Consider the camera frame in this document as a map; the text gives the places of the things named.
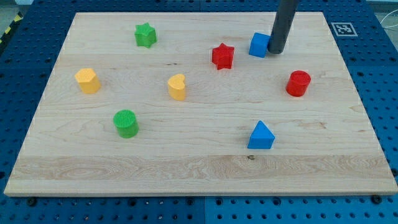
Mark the red star block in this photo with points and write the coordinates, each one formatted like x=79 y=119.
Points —
x=222 y=56

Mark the green star block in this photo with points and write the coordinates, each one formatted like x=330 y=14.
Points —
x=145 y=35

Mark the light wooden board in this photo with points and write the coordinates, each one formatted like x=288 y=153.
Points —
x=324 y=142

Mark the yellow heart block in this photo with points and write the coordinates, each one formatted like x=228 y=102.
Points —
x=176 y=85

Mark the blue triangle block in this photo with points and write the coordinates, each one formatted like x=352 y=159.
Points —
x=261 y=137

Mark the green cylinder block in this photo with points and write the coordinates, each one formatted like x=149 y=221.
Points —
x=126 y=123

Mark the blue cube block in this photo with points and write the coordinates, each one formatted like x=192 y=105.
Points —
x=258 y=46

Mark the red cylinder block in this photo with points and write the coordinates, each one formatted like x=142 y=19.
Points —
x=298 y=83

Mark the yellow hexagon block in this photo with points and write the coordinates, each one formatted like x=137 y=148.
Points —
x=88 y=81

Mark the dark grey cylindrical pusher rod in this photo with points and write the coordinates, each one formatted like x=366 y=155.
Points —
x=282 y=24

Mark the white fiducial marker tag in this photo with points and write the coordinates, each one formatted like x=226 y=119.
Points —
x=344 y=29

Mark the yellow black hazard tape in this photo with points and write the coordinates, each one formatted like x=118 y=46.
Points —
x=11 y=29

